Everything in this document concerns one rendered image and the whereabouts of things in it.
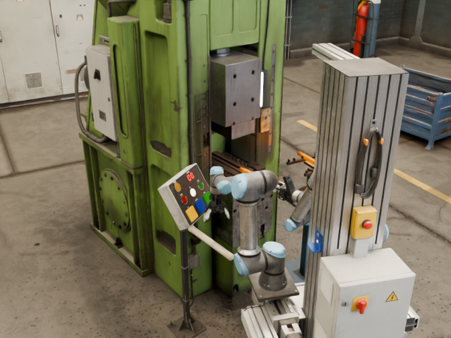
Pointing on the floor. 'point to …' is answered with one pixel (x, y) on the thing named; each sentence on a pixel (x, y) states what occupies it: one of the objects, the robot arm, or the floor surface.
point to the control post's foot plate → (195, 327)
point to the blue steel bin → (427, 106)
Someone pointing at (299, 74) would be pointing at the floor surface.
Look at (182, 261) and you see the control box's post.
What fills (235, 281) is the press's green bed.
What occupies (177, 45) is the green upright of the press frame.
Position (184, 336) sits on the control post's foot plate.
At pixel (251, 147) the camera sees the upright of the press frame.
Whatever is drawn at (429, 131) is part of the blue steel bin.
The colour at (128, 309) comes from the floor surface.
